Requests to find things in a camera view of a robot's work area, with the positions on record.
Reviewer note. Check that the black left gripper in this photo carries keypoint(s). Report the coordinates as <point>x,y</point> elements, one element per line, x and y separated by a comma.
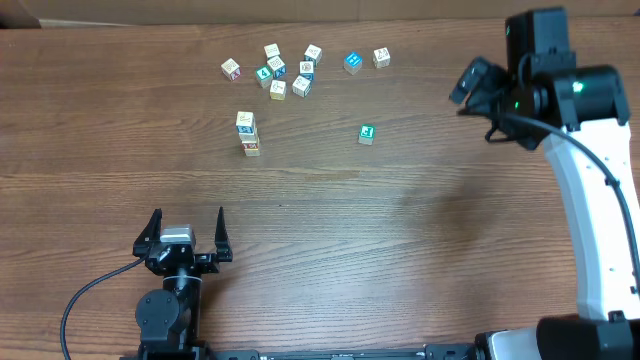
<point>208,262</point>

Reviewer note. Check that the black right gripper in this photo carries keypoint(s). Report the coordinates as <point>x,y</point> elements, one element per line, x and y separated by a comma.
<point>492,83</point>

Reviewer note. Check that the number 3 wooden block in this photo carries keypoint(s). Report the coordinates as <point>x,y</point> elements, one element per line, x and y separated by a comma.
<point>246,137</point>

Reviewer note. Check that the blue sided wooden block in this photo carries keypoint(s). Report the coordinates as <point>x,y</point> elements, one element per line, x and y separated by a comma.
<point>245,122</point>

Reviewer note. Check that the red E wooden block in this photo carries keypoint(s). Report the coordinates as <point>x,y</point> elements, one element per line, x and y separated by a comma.
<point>251,145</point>

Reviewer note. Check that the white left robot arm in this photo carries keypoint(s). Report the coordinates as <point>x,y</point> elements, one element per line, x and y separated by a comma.
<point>169,317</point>

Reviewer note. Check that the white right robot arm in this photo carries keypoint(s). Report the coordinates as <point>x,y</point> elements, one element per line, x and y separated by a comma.
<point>580,117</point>

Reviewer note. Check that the letter K wooden block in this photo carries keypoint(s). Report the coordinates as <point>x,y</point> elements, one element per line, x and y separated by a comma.
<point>381,57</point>

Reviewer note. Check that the green letter wooden block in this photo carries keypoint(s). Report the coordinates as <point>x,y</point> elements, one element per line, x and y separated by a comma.
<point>366,134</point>

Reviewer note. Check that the blue top wooden block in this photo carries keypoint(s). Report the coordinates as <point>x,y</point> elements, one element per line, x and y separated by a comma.
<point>353,63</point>

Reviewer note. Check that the teal edged wooden block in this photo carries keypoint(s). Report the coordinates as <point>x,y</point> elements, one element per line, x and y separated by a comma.
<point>313,54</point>

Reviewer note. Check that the red X wooden block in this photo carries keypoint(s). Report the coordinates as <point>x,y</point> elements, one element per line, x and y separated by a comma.
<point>231,69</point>

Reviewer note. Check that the blue framed wooden block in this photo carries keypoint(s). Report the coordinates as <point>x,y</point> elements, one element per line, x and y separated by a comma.
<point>307,70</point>

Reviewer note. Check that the green 4 wooden block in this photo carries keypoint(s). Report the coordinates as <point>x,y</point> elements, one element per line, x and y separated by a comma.
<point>264,76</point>

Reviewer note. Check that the blue X wooden block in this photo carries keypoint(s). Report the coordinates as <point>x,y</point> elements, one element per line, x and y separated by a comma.
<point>277,66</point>

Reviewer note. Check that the plain top wooden block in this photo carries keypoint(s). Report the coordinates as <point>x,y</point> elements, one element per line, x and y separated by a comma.
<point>271,50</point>

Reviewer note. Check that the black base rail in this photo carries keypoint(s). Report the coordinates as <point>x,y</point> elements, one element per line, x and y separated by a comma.
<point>350,354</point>

